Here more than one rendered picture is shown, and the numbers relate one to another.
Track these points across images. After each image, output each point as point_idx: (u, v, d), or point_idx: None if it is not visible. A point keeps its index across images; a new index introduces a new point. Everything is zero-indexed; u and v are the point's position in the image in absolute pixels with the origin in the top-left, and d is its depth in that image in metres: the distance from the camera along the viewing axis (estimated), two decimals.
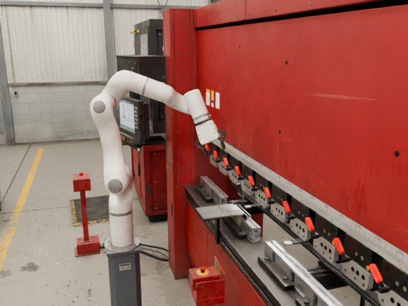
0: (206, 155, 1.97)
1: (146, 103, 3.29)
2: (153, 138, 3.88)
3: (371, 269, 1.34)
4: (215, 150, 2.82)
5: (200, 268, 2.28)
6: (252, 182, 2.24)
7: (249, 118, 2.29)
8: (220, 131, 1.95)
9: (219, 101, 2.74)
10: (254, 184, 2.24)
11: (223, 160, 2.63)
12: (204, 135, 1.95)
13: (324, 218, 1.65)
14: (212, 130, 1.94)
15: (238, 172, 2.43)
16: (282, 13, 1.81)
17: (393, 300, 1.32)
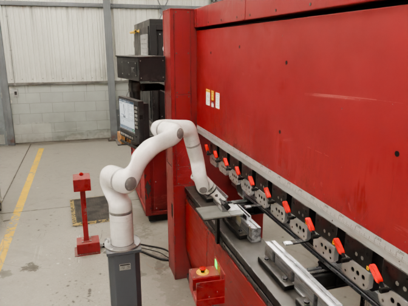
0: (223, 206, 2.64)
1: (146, 103, 3.29)
2: None
3: (371, 269, 1.34)
4: (215, 150, 2.82)
5: (200, 268, 2.28)
6: (252, 182, 2.24)
7: (249, 118, 2.29)
8: (221, 201, 2.53)
9: (219, 101, 2.74)
10: (254, 184, 2.24)
11: (223, 160, 2.63)
12: None
13: (324, 218, 1.65)
14: (215, 200, 2.54)
15: (238, 172, 2.43)
16: (282, 13, 1.81)
17: (393, 300, 1.32)
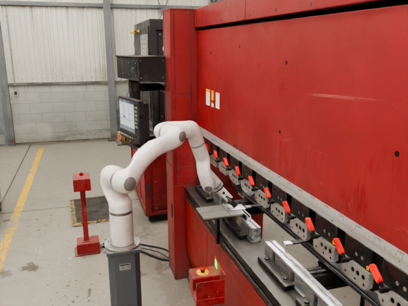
0: (229, 204, 2.65)
1: (146, 103, 3.29)
2: (153, 138, 3.88)
3: (371, 269, 1.34)
4: (215, 150, 2.82)
5: (200, 268, 2.28)
6: (252, 182, 2.24)
7: (249, 118, 2.29)
8: (227, 199, 2.54)
9: (219, 101, 2.74)
10: (254, 184, 2.24)
11: (223, 160, 2.63)
12: None
13: (324, 218, 1.65)
14: (223, 197, 2.55)
15: (238, 172, 2.43)
16: (282, 13, 1.81)
17: (393, 300, 1.32)
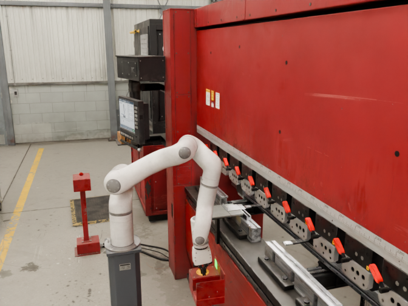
0: (204, 274, 2.17)
1: (146, 103, 3.29)
2: (153, 138, 3.88)
3: (371, 269, 1.34)
4: (215, 150, 2.82)
5: None
6: (252, 182, 2.24)
7: (249, 118, 2.29)
8: (210, 259, 2.16)
9: (219, 101, 2.74)
10: (254, 184, 2.24)
11: (223, 160, 2.63)
12: (201, 258, 2.13)
13: (324, 218, 1.65)
14: (209, 256, 2.14)
15: (238, 172, 2.43)
16: (282, 13, 1.81)
17: (393, 300, 1.32)
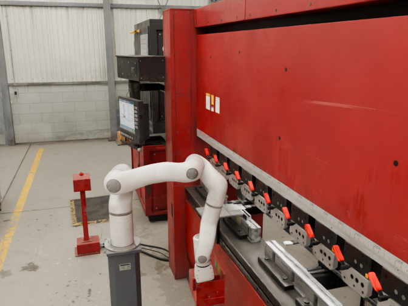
0: None
1: (146, 103, 3.29)
2: (153, 138, 3.88)
3: (370, 278, 1.35)
4: (215, 155, 2.83)
5: None
6: (252, 187, 2.25)
7: (249, 123, 2.30)
8: (212, 276, 2.19)
9: (219, 105, 2.75)
10: (254, 189, 2.25)
11: (223, 164, 2.64)
12: (203, 276, 2.16)
13: (323, 225, 1.66)
14: (210, 273, 2.17)
15: (238, 176, 2.43)
16: (282, 13, 1.81)
17: None
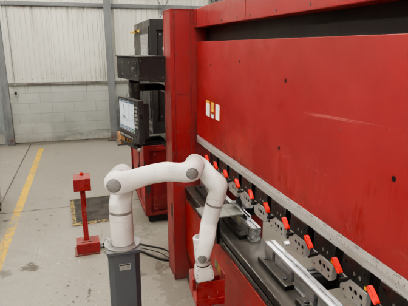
0: None
1: (146, 103, 3.29)
2: (153, 138, 3.88)
3: (369, 291, 1.36)
4: (215, 161, 2.84)
5: None
6: (251, 196, 2.26)
7: (249, 132, 2.31)
8: (212, 276, 2.19)
9: (219, 113, 2.76)
10: (254, 198, 2.26)
11: (223, 172, 2.65)
12: (203, 275, 2.16)
13: (322, 237, 1.67)
14: (210, 273, 2.17)
15: (237, 184, 2.45)
16: (282, 13, 1.81)
17: None
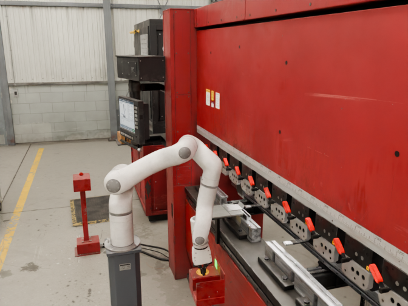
0: (203, 274, 2.17)
1: (146, 103, 3.29)
2: (153, 138, 3.88)
3: (371, 269, 1.34)
4: (215, 150, 2.82)
5: None
6: (252, 182, 2.24)
7: (249, 118, 2.29)
8: (210, 259, 2.16)
9: (219, 101, 2.74)
10: (254, 184, 2.24)
11: (223, 160, 2.63)
12: (200, 258, 2.13)
13: (324, 218, 1.65)
14: (208, 256, 2.14)
15: (238, 172, 2.43)
16: (282, 13, 1.81)
17: (393, 300, 1.32)
